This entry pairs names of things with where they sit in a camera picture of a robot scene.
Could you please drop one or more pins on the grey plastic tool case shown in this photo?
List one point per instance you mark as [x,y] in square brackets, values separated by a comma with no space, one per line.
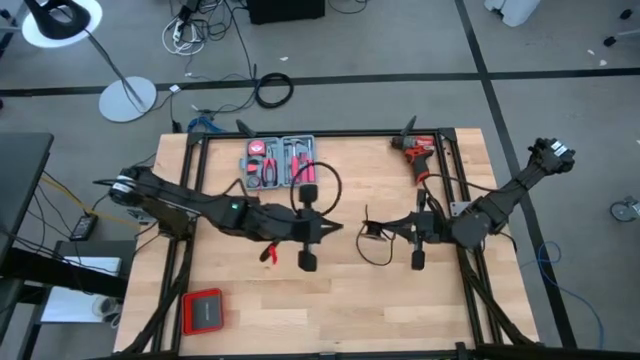
[281,165]

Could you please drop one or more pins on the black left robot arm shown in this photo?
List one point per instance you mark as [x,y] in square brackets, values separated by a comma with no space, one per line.
[175,200]

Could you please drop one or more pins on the white paper sheet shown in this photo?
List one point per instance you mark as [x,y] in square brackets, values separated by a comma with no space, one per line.
[95,265]

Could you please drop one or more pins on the grey caster wheel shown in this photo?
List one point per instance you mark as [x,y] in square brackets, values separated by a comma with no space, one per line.
[622,211]

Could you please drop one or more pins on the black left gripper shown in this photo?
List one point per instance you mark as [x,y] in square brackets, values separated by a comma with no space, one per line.
[307,227]

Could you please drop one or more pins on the white power strip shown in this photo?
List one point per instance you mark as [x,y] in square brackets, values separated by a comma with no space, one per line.
[176,32]

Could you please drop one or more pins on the black desk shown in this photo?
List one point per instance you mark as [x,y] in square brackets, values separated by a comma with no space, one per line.
[20,175]

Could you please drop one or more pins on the grey office chair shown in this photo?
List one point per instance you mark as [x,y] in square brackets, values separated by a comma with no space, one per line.
[609,41]

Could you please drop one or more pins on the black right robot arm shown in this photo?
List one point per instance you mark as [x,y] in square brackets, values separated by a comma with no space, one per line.
[510,192]

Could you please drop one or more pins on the black side table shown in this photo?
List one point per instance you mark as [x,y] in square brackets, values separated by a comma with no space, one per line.
[95,248]

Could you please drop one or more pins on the red-rimmed grey box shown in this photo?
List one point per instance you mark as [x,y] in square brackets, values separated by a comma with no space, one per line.
[202,312]

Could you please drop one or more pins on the black floor box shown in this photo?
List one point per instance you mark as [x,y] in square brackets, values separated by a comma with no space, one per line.
[285,10]

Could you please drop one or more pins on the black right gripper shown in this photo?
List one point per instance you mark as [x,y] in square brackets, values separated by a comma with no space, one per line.
[432,229]

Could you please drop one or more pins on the black power adapter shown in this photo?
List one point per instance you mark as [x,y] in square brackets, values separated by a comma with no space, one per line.
[84,227]

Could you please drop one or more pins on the white trash bin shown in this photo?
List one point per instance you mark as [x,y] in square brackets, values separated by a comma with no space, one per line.
[515,12]

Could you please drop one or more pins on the small white plug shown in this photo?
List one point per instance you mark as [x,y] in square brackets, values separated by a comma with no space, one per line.
[175,88]

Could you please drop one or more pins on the red tape measure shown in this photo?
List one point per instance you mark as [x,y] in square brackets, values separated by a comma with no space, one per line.
[256,148]

